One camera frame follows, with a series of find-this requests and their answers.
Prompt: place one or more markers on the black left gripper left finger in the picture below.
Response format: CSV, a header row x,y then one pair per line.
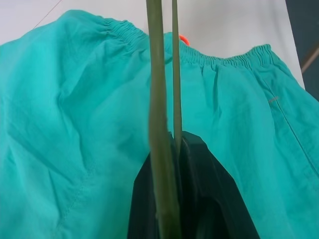
x,y
143,199

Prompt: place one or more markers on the teal shorts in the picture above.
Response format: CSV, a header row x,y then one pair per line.
x,y
74,112

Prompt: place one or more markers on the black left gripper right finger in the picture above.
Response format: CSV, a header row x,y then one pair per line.
x,y
211,199

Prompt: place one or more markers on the beige slanted bar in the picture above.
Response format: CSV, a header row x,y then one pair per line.
x,y
310,57

